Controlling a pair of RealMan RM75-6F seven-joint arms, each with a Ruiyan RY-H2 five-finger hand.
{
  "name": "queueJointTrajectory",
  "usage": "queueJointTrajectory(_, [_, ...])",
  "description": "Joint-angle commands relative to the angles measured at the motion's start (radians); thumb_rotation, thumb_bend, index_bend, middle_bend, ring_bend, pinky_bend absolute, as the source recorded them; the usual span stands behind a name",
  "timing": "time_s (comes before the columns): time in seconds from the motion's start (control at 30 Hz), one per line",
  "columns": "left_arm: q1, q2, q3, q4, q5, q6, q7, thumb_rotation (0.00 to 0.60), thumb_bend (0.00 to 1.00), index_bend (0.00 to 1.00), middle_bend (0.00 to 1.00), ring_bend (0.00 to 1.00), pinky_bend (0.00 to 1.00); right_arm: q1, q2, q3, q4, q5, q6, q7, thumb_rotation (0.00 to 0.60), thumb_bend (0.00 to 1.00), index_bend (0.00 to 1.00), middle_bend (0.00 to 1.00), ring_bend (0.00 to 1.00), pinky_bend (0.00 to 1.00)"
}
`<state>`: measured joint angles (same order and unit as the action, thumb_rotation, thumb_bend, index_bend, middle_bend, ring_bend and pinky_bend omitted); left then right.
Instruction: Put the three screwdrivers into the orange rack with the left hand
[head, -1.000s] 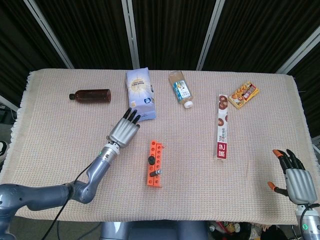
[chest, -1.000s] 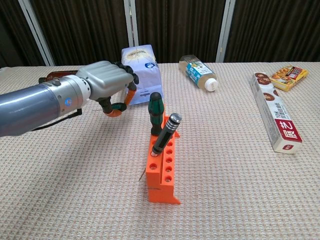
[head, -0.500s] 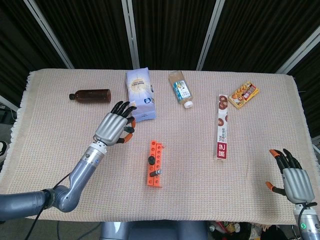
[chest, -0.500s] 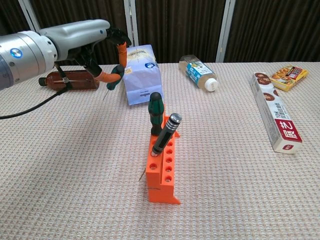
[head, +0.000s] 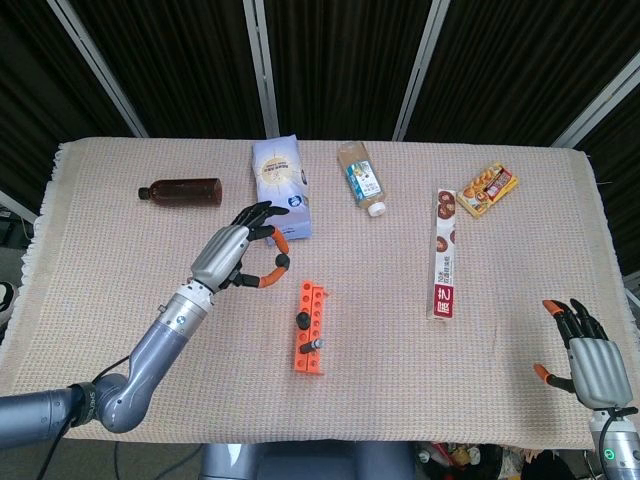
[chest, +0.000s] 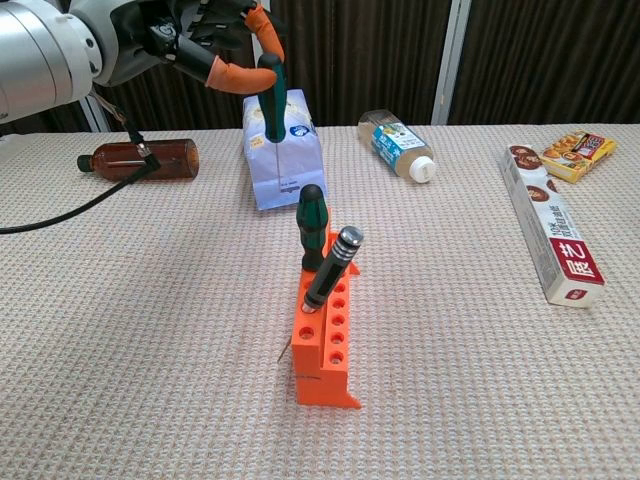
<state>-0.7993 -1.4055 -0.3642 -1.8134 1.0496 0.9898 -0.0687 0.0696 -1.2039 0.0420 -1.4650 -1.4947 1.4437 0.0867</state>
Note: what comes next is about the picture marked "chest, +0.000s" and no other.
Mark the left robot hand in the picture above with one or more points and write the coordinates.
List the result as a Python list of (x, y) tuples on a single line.
[(165, 35)]

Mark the slim green screwdriver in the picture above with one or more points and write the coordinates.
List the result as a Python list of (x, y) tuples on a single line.
[(274, 110)]

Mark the thick green black screwdriver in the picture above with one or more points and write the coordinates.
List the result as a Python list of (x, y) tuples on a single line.
[(311, 225)]

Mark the black metal precision screwdriver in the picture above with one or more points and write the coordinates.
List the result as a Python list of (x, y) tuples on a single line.
[(332, 265)]

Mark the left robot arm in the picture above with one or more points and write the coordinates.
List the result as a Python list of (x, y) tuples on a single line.
[(40, 55)]

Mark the orange tool holder rack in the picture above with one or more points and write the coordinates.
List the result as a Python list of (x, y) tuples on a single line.
[(320, 360)]

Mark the brown plastic bottle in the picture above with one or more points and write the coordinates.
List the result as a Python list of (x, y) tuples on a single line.
[(150, 159)]

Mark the blue and white bag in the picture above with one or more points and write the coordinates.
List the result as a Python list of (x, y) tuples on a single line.
[(300, 165)]

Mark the clear bottle blue label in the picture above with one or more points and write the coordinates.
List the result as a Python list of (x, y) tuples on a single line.
[(395, 145)]

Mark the beige woven tablecloth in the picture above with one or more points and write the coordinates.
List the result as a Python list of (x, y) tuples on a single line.
[(150, 350)]

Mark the long white red cookie box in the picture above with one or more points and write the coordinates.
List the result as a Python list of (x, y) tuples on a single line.
[(550, 220)]

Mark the yellow snack box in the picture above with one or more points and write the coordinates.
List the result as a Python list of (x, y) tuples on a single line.
[(580, 155)]

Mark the grey partition frame post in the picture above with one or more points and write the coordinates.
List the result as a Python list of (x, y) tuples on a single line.
[(96, 115), (450, 60)]

